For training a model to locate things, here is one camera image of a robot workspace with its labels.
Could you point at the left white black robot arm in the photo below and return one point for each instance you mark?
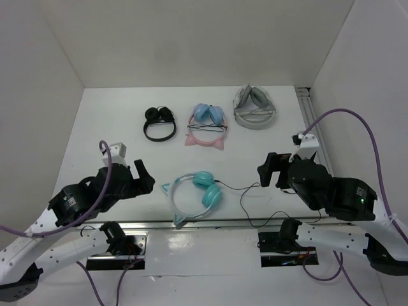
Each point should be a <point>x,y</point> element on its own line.
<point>32,257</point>

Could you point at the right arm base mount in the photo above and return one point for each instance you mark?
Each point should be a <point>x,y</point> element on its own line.
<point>274,253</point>

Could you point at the aluminium rail right side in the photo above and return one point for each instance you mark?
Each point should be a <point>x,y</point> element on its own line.
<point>309,116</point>

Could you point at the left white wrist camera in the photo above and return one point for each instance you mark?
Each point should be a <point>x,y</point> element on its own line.
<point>118,153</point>

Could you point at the black on-ear headphones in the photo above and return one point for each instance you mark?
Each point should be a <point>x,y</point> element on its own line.
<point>159,115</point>

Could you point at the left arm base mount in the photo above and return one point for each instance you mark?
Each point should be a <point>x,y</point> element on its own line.
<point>130,255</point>

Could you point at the grey white over-ear headphones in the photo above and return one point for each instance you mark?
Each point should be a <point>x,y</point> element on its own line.
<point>253,107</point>

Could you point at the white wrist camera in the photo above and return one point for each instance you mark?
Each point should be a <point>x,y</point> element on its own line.
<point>118,153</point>
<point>306,147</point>

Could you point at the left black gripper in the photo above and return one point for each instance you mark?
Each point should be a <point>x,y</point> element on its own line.
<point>144,184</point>

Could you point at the teal cat-ear headphones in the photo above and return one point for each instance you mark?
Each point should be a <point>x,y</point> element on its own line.
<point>203,180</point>

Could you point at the aluminium rail front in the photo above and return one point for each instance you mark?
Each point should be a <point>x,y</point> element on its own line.
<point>203,224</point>

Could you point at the aluminium rail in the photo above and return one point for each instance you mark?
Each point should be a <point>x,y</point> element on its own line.
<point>203,224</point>
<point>309,116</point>

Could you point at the pink blue cat-ear headphones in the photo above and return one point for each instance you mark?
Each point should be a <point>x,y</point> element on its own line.
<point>206,118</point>

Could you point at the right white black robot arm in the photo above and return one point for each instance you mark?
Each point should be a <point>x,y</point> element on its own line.
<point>346,199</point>

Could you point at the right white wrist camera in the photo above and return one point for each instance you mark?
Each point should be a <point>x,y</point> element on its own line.
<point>306,147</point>

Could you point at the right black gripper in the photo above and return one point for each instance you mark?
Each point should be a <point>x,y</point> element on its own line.
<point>271,162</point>

